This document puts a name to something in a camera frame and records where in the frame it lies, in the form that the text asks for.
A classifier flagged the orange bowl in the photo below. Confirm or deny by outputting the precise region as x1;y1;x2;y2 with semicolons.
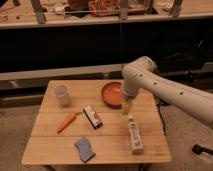
101;82;122;107

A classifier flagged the wooden shelf with clutter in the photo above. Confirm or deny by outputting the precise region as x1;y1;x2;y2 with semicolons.
0;0;213;29

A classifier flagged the orange toy carrot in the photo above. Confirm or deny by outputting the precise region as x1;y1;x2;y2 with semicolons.
57;113;76;133

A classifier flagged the blue sponge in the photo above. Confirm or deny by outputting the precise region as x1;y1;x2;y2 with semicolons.
74;137;95;163

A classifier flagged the black object on floor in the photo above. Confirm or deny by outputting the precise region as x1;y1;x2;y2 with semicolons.
192;144;213;156

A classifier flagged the translucent plastic cup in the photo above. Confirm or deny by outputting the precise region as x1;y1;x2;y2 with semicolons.
53;85;70;106

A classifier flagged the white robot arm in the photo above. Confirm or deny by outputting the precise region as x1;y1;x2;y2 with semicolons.
121;56;213;129

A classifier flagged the white tube bottle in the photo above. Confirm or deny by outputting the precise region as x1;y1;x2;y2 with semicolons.
128;116;143;154

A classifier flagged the brown and white box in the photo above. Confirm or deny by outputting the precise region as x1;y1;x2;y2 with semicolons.
83;105;103;129

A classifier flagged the wooden folding table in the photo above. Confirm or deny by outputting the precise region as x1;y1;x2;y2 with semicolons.
22;80;171;165

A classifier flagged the black chair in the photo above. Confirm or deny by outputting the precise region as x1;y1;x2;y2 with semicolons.
153;41;205;73

